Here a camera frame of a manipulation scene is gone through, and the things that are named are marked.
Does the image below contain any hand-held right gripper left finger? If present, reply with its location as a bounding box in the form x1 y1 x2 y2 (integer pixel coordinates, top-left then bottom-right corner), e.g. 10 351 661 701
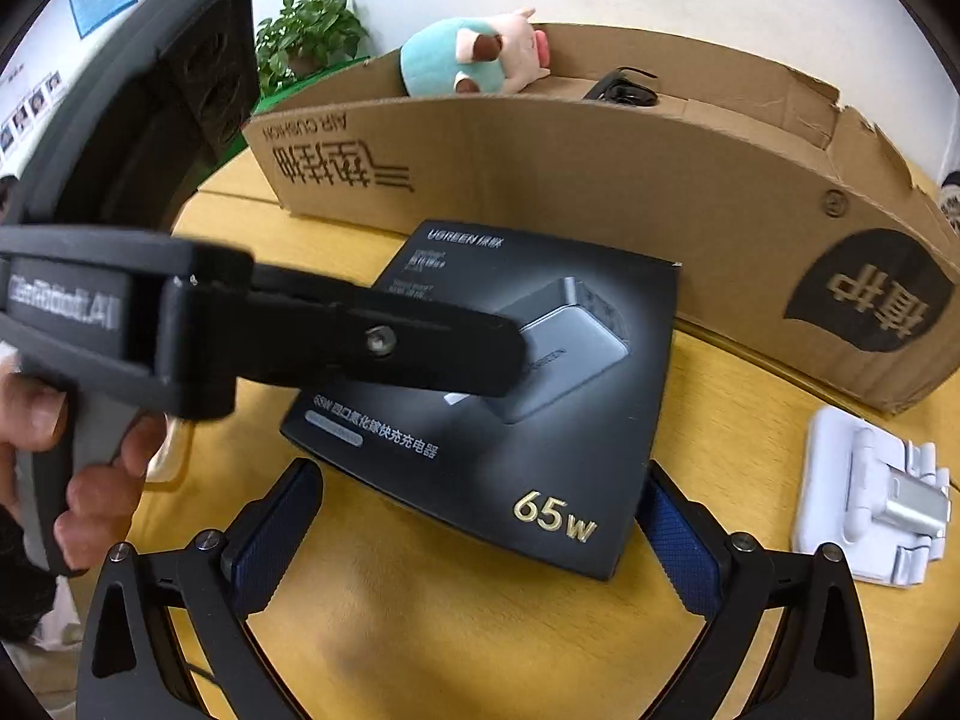
75 457 325 720

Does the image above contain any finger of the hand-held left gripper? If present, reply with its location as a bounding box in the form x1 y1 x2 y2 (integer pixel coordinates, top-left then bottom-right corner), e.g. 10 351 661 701
234 261 530 401

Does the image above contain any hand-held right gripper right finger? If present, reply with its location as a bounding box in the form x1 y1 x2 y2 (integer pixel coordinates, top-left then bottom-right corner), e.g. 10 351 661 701
637 460 876 720

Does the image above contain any black charger box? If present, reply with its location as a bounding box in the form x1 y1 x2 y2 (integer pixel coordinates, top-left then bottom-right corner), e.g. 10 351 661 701
279 219 682 582

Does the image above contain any brown cardboard box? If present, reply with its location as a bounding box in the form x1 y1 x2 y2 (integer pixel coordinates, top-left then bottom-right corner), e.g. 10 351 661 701
241 22 960 417

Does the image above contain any person's left hand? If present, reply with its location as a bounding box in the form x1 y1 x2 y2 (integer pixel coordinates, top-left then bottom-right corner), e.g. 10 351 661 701
0 371 167 567

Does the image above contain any white phone stand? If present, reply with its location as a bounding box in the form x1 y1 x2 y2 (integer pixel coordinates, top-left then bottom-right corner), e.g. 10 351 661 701
791 405 953 590

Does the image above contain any green foam board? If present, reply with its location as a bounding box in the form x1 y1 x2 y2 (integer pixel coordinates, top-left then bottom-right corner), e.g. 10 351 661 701
259 58 376 102

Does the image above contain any large green potted plant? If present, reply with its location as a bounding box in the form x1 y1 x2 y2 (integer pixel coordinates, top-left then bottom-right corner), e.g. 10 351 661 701
255 0 372 97

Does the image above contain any teal and pink plush pig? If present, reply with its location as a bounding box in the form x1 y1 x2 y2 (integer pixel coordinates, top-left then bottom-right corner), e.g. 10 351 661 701
400 6 552 97

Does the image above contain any row of wall photos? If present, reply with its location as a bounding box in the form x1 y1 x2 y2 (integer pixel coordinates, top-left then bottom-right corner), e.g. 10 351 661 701
0 67 70 166

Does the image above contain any black cable in box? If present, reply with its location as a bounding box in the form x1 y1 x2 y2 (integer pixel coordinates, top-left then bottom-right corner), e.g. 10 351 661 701
581 66 661 107

